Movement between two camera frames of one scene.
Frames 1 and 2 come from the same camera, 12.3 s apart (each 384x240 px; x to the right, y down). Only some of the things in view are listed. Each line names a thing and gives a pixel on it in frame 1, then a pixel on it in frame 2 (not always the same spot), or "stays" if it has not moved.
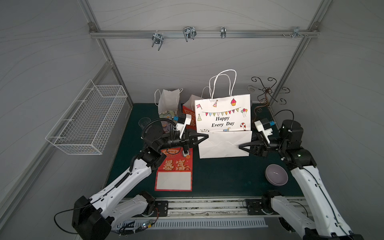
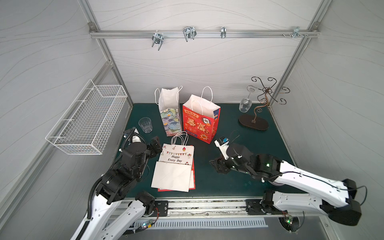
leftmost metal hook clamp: (158, 39) stays
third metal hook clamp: (223, 32) stays
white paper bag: (225, 118) -> (174, 170)
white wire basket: (87, 130) stays
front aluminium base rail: (214, 207) stays
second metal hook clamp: (189, 32) stays
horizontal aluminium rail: (137, 33) stays
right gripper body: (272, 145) -> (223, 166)
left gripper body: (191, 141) -> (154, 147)
